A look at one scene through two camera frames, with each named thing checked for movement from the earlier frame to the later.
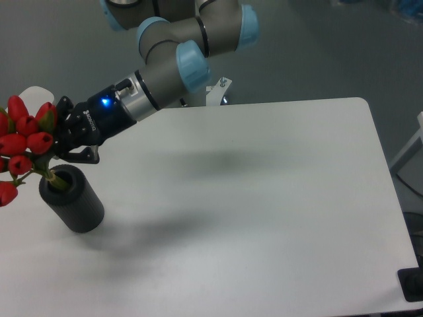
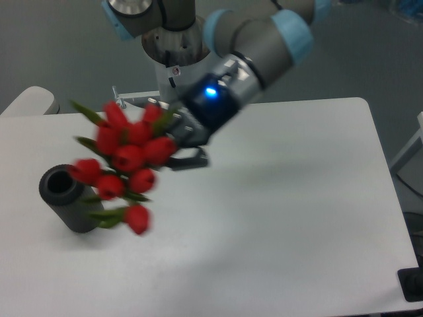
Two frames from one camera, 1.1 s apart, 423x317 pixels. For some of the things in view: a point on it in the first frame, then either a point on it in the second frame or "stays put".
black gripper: (92, 122) to (210, 102)
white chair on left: (34, 97) stays put
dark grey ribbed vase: (77, 205) stays put
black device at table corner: (411, 281) stays put
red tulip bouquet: (24, 138) to (129, 152)
